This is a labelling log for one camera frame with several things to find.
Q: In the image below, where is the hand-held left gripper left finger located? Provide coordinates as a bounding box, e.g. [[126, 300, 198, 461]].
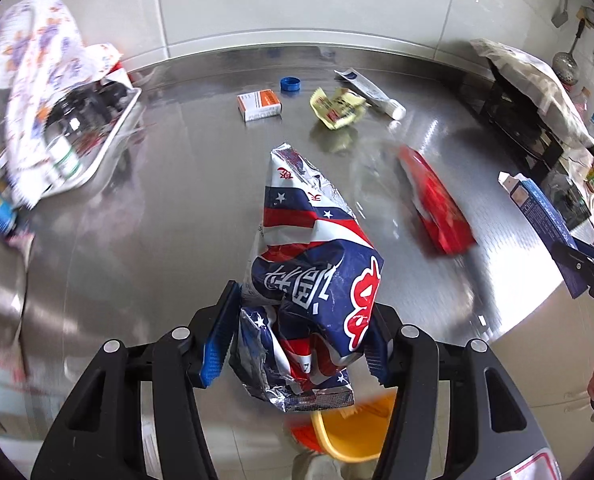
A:
[[29, 280, 243, 480]]

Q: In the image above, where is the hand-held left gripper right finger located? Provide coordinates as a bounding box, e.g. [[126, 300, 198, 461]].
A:
[[364, 302, 560, 480]]

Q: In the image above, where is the blue paper carton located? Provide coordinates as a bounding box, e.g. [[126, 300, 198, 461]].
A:
[[497, 171, 590, 301]]

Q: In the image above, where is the yellow plastic bin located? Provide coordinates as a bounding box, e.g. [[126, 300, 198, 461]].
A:
[[309, 391, 398, 463]]

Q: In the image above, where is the red white blue snack bag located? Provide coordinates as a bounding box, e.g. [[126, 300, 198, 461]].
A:
[[229, 142, 385, 413]]

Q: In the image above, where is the yellow snack wrapper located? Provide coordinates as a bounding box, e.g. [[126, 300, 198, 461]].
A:
[[309, 87, 368, 132]]

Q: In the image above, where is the red snack packet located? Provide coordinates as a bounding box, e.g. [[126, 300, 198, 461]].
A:
[[397, 145, 478, 258]]

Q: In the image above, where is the black gas stove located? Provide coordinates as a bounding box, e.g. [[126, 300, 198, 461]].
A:
[[470, 55, 594, 186]]

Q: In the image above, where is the grey cloth stove cover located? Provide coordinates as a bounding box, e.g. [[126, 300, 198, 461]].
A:
[[470, 38, 594, 148]]

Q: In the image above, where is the slotted metal ladle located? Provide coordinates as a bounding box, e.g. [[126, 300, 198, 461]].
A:
[[552, 20, 586, 86]]

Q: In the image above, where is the metal tray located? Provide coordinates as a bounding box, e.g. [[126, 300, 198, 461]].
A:
[[37, 84, 142, 195]]

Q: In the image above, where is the glass jar with green label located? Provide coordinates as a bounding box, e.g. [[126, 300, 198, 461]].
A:
[[47, 139, 82, 177]]

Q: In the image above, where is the small orange white box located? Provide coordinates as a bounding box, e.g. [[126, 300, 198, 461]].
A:
[[237, 89, 284, 123]]

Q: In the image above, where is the white squeeze tube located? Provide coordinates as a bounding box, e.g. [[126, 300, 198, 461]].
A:
[[333, 68, 407, 121]]

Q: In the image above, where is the white bag with red print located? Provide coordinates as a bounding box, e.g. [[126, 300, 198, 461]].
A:
[[83, 42, 124, 83]]

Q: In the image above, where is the floral printed cloth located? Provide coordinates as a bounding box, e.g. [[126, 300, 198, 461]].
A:
[[0, 0, 122, 208]]

